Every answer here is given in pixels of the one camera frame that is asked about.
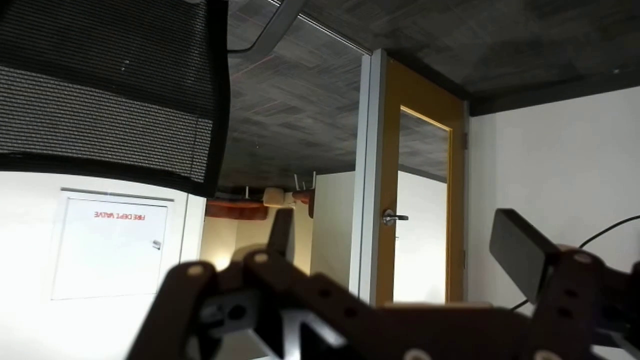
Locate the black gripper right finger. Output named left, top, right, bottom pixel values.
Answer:
left=488, top=208, right=640, bottom=360

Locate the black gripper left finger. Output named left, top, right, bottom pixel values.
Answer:
left=127, top=208, right=402, bottom=360

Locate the white paper notice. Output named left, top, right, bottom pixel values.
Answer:
left=51, top=189, right=177, bottom=302

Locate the black mesh office chair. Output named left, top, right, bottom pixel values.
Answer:
left=0, top=0, right=308, bottom=201

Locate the black cable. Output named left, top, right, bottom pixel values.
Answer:
left=509, top=215, right=640, bottom=316

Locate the metal door handle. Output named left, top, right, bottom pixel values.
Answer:
left=380, top=206, right=410, bottom=229

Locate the wooden door with frame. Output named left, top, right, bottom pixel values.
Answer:
left=369, top=57, right=471, bottom=309

